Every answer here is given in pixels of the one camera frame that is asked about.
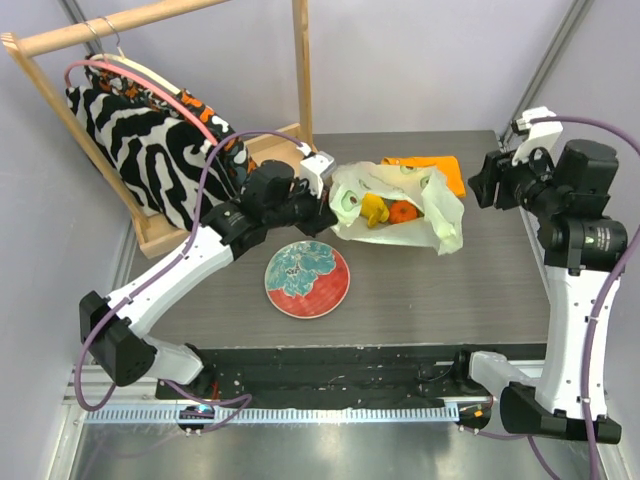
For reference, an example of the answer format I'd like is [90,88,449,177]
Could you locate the zebra print garment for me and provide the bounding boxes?
[65,86,214,230]

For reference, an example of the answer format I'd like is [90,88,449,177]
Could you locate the aluminium frame rail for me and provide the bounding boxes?
[58,0,104,56]

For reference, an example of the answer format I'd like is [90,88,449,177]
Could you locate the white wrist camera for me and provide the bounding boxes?
[297,143,336,199]
[511,106,563,166]

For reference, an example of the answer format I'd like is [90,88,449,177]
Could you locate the wooden clothes rack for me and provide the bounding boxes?
[1,1,311,267]

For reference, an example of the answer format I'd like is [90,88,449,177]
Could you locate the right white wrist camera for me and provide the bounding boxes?
[511,106,563,166]

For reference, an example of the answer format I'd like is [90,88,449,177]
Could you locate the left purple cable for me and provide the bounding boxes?
[72,130,314,434]

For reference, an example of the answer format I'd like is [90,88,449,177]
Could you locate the orange patterned garment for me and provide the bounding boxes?
[84,63,256,193]

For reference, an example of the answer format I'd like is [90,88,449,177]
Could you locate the red and teal plate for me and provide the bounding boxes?
[264,240,351,320]

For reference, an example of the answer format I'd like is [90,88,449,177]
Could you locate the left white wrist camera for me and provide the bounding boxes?
[297,143,336,199]

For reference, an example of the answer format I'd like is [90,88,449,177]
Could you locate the pink clothes hanger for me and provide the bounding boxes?
[64,60,219,146]

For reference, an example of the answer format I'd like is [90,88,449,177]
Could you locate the fake orange fruit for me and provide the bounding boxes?
[388,201,419,225]

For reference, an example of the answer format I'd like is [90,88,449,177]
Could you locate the fake yellow bananas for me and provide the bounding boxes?
[360,193,390,229]

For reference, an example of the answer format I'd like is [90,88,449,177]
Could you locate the slotted cable duct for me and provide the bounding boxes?
[85,402,459,425]

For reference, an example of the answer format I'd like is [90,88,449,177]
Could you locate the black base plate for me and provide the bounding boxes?
[154,343,549,409]

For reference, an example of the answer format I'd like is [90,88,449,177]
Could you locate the pale yellow plastic bag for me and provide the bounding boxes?
[329,162,464,255]

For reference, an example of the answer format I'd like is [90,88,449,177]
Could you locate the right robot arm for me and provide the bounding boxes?
[451,139,628,444]

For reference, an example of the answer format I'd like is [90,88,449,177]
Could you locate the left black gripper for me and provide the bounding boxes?
[265,177,339,238]

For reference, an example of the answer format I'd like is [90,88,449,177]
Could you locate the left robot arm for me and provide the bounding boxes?
[80,154,337,399]

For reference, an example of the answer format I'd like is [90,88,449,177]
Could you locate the cream clothes hanger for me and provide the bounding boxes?
[90,53,181,95]

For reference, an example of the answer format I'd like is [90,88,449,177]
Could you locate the orange folded cloth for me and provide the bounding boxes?
[381,156,466,198]

